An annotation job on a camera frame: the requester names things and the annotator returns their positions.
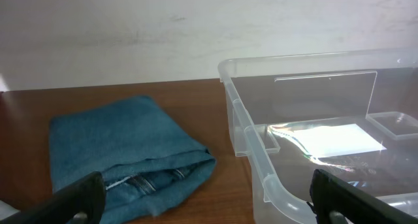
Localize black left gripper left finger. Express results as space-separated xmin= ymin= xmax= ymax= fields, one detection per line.
xmin=1 ymin=172 xmax=106 ymax=224

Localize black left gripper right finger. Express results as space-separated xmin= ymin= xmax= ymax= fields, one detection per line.
xmin=309 ymin=169 xmax=417 ymax=224

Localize blue denim jeans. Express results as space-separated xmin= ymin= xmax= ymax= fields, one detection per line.
xmin=49 ymin=96 xmax=216 ymax=223

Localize white label in container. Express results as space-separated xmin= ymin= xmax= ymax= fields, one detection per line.
xmin=291 ymin=123 xmax=386 ymax=158

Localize clear plastic storage container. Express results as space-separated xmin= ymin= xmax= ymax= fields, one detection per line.
xmin=218 ymin=48 xmax=417 ymax=224

